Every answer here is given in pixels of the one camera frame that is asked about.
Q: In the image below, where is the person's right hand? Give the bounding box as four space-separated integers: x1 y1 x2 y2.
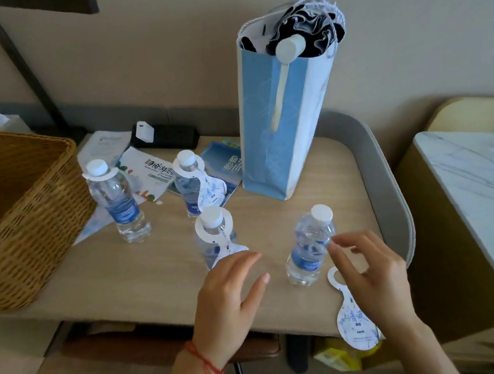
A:
324 223 421 337

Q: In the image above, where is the person's left hand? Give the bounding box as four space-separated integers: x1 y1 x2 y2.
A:
179 248 285 373

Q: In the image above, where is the person's right forearm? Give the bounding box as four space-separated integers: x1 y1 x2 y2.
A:
383 310 463 374

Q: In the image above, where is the clear water bottle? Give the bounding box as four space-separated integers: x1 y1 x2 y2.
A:
277 202 345 290
192 203 244 272
170 147 215 222
83 152 155 250

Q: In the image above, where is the white bottle neck tag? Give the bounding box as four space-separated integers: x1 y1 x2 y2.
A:
192 203 252 272
81 165 121 186
326 260 386 356
171 149 232 217

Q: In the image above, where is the black table leg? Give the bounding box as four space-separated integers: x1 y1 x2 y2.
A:
283 331 316 374

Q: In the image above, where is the yellow packet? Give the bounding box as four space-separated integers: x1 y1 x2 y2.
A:
310 327 389 374

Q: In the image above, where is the blue booklet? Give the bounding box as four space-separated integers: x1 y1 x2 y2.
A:
161 136 250 215

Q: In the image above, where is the blue paper bag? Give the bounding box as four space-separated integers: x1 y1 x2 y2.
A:
216 2 360 207

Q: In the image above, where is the white marble side table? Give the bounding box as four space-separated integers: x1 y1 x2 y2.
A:
412 120 494 371

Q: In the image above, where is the white printed brochure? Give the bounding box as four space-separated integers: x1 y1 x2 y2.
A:
114 140 180 208

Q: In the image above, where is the pale blue paper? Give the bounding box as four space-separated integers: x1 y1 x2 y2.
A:
66 195 152 246

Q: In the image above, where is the black rectangular box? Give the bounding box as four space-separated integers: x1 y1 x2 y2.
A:
127 117 202 159

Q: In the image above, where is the white paper sheet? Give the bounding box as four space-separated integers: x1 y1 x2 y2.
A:
74 126 137 174

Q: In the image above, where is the black white folded umbrella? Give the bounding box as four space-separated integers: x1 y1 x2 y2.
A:
235 0 362 136

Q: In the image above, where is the woven wicker basket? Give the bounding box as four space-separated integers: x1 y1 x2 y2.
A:
0 106 111 313

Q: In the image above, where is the black metal stand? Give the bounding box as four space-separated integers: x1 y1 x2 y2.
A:
0 0 88 156

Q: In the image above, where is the dark wooden shelf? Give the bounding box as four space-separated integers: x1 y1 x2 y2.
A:
0 0 100 29

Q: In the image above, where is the red string bracelet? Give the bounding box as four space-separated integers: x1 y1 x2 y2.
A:
183 336 225 374

